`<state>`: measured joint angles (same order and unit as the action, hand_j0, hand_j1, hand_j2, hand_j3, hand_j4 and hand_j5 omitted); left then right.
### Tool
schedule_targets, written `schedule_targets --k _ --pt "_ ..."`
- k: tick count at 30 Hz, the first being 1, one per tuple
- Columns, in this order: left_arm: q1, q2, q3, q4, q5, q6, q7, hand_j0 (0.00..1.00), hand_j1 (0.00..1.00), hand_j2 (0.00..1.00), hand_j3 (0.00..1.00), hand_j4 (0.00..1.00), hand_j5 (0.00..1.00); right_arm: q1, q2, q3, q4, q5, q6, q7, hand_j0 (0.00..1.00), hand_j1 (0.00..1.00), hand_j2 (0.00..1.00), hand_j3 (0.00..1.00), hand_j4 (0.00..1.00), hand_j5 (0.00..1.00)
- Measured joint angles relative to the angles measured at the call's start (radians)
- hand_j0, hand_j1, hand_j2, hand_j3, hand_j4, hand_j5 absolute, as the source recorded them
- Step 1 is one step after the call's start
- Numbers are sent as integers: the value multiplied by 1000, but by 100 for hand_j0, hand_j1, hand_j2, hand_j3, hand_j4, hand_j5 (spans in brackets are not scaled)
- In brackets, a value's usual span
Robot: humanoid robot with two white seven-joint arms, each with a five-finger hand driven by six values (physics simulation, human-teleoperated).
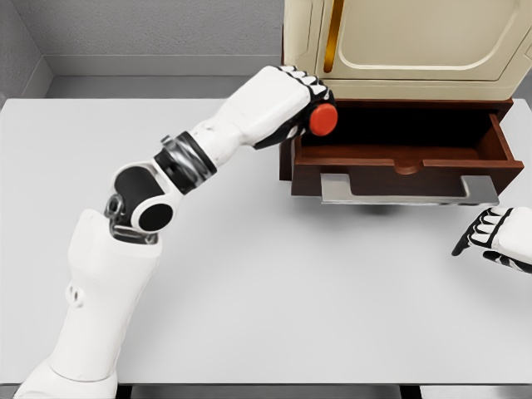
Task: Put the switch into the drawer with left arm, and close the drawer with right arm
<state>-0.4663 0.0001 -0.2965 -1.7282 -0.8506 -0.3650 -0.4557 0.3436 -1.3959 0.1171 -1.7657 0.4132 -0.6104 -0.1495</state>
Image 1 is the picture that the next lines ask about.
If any grey metal drawer handle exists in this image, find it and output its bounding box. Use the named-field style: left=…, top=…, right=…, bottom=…
left=319, top=173, right=500, bottom=206

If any cream and brown cabinet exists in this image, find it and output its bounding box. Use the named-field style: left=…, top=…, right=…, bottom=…
left=278, top=0, right=532, bottom=182

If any red round switch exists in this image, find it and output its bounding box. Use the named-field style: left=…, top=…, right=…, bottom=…
left=308, top=103, right=339, bottom=137

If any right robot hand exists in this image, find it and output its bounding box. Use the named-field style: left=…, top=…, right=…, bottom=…
left=451, top=206, right=532, bottom=274

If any brown wooden drawer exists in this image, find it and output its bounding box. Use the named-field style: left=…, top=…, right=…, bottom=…
left=290, top=110, right=525, bottom=199

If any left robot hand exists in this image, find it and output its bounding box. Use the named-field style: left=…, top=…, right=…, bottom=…
left=226, top=65, right=336, bottom=150

